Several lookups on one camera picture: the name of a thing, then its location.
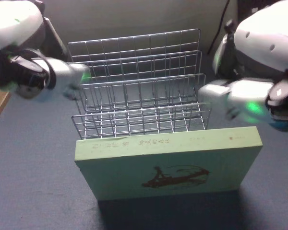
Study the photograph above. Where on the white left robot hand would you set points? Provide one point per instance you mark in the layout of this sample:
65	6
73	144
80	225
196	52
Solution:
14	26

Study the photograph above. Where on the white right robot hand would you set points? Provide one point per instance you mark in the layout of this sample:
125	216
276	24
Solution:
264	43

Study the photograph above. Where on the light green paperback book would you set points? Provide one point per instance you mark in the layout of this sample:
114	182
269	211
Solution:
158	172

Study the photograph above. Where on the grey table cloth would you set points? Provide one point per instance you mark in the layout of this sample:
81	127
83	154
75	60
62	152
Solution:
38	167

